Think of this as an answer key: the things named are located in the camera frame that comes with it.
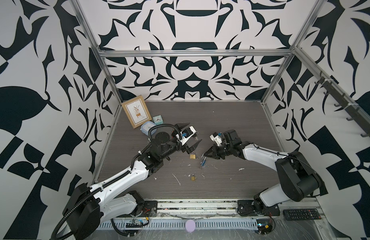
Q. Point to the blue square alarm clock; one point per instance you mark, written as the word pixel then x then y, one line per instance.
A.
pixel 145 127

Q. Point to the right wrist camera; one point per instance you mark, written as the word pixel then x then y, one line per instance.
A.
pixel 217 138

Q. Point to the purple round lid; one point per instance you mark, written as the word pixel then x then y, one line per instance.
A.
pixel 190 226

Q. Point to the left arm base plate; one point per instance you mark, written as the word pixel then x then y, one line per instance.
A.
pixel 147 209

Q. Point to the circuit board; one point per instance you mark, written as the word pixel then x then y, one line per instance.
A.
pixel 265 228
pixel 138 223

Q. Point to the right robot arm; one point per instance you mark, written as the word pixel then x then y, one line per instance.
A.
pixel 297 179

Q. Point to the right circuit board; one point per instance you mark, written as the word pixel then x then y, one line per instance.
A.
pixel 265 228

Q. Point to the black coat hook rack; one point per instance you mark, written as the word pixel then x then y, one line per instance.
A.
pixel 343 101

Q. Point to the wooden picture frame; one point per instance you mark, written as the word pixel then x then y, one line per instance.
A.
pixel 137 111

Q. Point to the green square alarm clock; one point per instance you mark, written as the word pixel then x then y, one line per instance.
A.
pixel 158 120

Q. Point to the white slotted cable duct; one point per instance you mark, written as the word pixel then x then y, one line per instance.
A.
pixel 201 224

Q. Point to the black remote control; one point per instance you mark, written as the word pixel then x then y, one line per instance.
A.
pixel 301 214

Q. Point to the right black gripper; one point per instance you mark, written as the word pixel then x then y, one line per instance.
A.
pixel 215 153

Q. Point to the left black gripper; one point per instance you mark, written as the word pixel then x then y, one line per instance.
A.
pixel 179 124

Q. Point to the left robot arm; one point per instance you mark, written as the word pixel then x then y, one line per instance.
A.
pixel 88 207

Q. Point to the left circuit board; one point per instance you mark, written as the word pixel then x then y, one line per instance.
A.
pixel 138 223

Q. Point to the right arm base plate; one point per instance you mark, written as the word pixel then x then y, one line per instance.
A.
pixel 248 208

